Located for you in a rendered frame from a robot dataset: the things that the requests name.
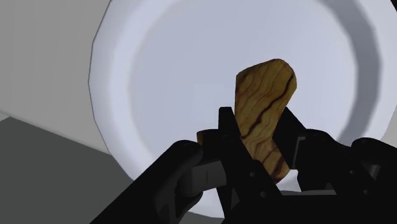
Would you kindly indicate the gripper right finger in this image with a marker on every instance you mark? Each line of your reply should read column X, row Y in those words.
column 335, row 161

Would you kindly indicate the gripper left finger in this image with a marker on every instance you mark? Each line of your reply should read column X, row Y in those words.
column 173, row 173

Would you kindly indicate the brown wooden utensil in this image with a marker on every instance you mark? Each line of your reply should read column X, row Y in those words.
column 263, row 102

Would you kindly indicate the white round plate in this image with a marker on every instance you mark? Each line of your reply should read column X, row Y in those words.
column 186, row 77

